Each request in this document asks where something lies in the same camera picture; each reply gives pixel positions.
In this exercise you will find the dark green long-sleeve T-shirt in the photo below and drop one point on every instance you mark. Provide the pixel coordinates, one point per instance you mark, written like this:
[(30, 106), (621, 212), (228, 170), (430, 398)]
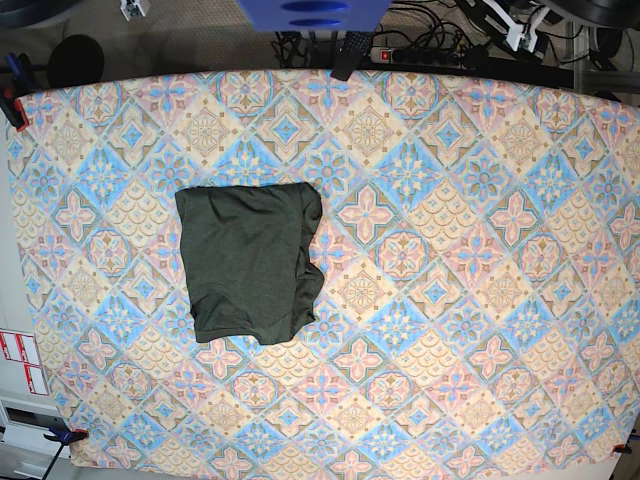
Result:
[(246, 256)]

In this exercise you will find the black remote-like device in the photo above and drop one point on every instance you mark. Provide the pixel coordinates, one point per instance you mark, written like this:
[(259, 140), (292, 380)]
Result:
[(356, 45)]

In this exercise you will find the blue plastic box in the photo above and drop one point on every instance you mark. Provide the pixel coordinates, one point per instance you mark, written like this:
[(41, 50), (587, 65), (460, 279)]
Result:
[(300, 15)]

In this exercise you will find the colourful patterned tablecloth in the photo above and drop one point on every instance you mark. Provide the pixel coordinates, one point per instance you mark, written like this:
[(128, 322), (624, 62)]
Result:
[(479, 244)]

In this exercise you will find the clamp bottom right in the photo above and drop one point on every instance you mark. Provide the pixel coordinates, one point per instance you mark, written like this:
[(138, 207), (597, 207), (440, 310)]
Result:
[(622, 449)]

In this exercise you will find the black round stool base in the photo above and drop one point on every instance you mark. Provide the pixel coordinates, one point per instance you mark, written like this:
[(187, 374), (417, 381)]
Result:
[(77, 60)]

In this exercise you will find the blue clamp top left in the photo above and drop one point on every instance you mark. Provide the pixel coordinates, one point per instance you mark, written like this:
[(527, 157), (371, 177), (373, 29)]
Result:
[(11, 105)]

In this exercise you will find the blue clamp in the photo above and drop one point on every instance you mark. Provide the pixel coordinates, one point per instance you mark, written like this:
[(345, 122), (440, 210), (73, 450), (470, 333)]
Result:
[(11, 105), (64, 438)]

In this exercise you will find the red white label stickers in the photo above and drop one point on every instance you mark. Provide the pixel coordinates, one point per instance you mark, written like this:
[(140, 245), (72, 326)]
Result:
[(20, 364)]

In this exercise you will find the blue clamp bottom left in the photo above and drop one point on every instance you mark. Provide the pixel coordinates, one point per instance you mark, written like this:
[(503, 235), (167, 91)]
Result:
[(64, 438)]

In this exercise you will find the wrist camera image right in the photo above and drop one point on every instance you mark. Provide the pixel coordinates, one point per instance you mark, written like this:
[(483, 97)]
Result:
[(522, 36)]

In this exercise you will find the black power strip red switch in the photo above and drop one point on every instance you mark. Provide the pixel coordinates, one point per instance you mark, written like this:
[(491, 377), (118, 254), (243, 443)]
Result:
[(413, 57)]

